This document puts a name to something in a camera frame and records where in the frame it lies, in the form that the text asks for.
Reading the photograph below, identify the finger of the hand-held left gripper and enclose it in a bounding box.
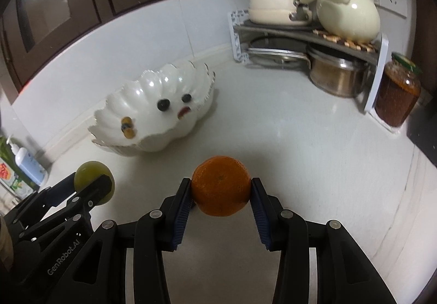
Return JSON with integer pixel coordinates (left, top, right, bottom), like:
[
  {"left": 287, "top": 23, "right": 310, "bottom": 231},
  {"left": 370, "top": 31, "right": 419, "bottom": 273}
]
[
  {"left": 61, "top": 175, "right": 116, "bottom": 223},
  {"left": 20, "top": 172, "right": 76, "bottom": 213}
]

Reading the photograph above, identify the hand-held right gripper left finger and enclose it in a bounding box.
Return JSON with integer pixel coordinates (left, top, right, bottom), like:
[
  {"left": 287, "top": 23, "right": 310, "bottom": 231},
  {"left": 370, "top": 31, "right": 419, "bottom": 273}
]
[{"left": 58, "top": 178, "right": 192, "bottom": 304}]

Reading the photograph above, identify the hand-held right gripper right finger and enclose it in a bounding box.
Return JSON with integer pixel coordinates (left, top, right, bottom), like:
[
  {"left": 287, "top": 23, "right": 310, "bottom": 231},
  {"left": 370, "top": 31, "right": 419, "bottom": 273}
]
[{"left": 251, "top": 178, "right": 397, "bottom": 304}]

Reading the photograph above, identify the yellow-green citrus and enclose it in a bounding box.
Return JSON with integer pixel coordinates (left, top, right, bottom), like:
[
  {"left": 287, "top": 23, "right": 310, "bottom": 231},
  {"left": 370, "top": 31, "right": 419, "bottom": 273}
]
[{"left": 74, "top": 161, "right": 116, "bottom": 205}]

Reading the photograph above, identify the orange mandarin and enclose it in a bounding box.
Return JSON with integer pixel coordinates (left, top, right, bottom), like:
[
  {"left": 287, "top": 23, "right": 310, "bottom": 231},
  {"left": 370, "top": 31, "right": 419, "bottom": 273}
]
[{"left": 191, "top": 156, "right": 251, "bottom": 216}]

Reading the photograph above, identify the white scalloped bowl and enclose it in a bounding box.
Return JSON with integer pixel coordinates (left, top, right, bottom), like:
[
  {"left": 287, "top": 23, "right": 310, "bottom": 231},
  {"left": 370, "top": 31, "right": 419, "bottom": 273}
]
[{"left": 88, "top": 61, "right": 216, "bottom": 157}]

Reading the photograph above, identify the white pump bottle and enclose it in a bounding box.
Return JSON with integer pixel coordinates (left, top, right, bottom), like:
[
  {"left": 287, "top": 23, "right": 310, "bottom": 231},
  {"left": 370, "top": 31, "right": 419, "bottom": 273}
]
[{"left": 8, "top": 136, "right": 48, "bottom": 187}]

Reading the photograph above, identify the green dish soap bottle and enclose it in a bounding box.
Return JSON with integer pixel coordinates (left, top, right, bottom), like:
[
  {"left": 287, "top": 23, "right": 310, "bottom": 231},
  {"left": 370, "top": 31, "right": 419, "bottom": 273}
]
[{"left": 0, "top": 135, "right": 35, "bottom": 203}]

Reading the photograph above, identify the steel stock pot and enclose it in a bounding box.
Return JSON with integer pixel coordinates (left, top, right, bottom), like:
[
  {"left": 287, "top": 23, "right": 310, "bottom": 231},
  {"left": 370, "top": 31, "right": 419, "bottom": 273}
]
[{"left": 305, "top": 45, "right": 371, "bottom": 99}]

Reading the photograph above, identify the steel rimmed pan lid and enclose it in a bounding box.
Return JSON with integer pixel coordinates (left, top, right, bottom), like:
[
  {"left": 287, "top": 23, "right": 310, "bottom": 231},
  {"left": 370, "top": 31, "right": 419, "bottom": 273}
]
[{"left": 247, "top": 36, "right": 310, "bottom": 68}]

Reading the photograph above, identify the glass jar green lid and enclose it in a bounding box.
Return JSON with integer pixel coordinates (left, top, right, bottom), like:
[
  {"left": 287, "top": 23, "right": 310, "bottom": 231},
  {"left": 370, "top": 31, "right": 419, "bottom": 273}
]
[{"left": 375, "top": 52, "right": 423, "bottom": 128}]

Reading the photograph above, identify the grey white corner shelf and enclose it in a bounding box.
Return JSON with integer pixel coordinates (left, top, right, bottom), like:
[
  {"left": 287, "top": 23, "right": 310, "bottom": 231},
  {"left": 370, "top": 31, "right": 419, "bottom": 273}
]
[{"left": 229, "top": 9, "right": 390, "bottom": 114}]

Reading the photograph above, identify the beaded wooden trivet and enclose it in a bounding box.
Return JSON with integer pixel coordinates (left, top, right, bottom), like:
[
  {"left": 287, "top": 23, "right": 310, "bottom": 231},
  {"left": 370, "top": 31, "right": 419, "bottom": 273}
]
[{"left": 312, "top": 28, "right": 380, "bottom": 52}]

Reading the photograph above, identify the cream cooking pot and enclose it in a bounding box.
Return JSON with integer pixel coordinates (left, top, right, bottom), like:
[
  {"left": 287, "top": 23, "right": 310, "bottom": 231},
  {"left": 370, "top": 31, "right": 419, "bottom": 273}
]
[{"left": 248, "top": 0, "right": 313, "bottom": 26}]

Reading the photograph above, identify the cream round kettle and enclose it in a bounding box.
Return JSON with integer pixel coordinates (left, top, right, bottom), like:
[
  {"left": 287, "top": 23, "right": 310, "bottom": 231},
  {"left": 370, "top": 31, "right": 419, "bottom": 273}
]
[{"left": 315, "top": 0, "right": 382, "bottom": 44}]

